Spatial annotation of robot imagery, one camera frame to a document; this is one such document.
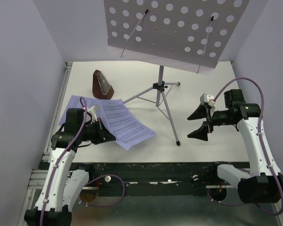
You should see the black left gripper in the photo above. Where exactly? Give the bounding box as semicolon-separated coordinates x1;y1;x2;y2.
79;117;117;145

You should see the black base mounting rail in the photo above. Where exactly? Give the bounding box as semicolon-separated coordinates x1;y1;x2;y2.
68;161;236;197

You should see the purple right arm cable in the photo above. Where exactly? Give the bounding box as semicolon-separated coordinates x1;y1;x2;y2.
207;77;283;216

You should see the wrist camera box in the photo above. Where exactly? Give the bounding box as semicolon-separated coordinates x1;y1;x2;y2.
200;93;216;109
87;105;100;122

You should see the brown wooden metronome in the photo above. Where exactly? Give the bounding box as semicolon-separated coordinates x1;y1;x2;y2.
92;70;114;100

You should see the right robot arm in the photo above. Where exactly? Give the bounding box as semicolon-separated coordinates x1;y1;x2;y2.
187;89;283;203

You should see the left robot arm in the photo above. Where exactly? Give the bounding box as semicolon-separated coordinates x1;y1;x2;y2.
24;105;116;226

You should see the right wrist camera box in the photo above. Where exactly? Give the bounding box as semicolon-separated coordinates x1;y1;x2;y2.
200;93;216;109

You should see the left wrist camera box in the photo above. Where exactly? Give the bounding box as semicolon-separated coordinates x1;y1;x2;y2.
87;105;100;122

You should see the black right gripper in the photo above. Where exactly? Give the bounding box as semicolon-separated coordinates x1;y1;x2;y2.
188;103;234;140

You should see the lilac sheet music page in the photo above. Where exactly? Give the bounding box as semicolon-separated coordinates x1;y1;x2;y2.
97;99;156;151
58;95;100;126

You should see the lilac perforated music stand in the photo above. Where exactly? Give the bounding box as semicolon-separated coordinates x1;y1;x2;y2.
103;0;248;147

